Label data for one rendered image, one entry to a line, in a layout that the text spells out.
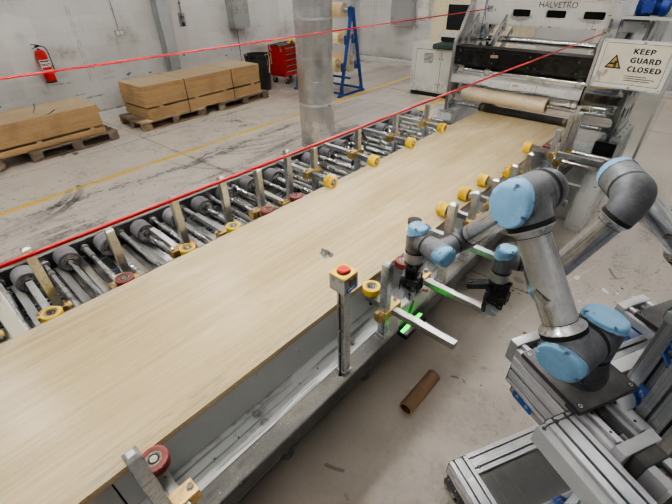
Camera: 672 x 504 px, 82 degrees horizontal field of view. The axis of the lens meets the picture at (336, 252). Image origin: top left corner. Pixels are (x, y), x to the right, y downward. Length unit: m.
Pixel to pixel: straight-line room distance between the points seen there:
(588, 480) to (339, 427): 1.34
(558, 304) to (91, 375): 1.48
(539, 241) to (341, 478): 1.56
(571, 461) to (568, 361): 0.31
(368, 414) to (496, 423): 0.70
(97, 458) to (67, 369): 0.41
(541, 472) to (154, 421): 1.62
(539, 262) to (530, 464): 1.28
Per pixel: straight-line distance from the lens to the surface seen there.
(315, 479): 2.20
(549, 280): 1.09
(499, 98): 4.17
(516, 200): 1.02
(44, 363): 1.77
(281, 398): 1.69
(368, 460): 2.24
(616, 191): 1.41
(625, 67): 3.85
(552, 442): 1.34
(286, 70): 9.67
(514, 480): 2.11
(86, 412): 1.54
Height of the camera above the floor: 2.01
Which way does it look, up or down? 36 degrees down
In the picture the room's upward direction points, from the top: 1 degrees counter-clockwise
